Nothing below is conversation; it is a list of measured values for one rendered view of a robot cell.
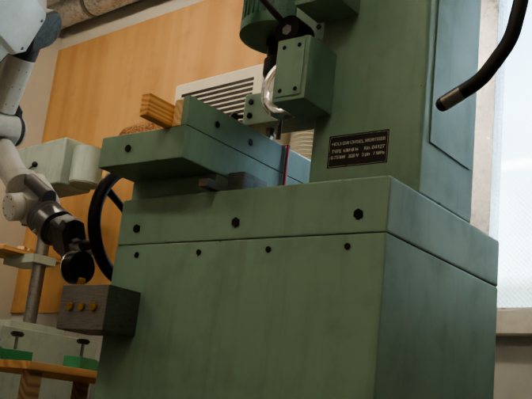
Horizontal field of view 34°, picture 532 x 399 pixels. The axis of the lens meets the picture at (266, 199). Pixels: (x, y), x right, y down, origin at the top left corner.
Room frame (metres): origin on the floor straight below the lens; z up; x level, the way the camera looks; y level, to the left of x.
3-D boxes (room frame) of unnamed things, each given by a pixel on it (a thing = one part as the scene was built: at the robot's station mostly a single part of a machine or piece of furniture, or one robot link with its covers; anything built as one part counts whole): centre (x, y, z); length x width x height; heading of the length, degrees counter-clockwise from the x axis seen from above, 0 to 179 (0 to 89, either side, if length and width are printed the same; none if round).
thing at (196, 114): (1.66, -0.03, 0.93); 0.60 x 0.02 x 0.06; 142
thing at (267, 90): (1.51, -0.02, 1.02); 0.12 x 0.03 x 0.12; 52
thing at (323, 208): (1.61, -0.09, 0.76); 0.57 x 0.45 x 0.09; 52
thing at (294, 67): (1.45, -0.04, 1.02); 0.09 x 0.07 x 0.12; 142
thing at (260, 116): (1.67, -0.01, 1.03); 0.14 x 0.07 x 0.09; 52
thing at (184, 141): (1.75, 0.09, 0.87); 0.61 x 0.30 x 0.06; 142
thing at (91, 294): (1.56, 0.28, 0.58); 0.12 x 0.08 x 0.08; 52
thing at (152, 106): (1.67, 0.02, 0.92); 0.67 x 0.02 x 0.04; 142
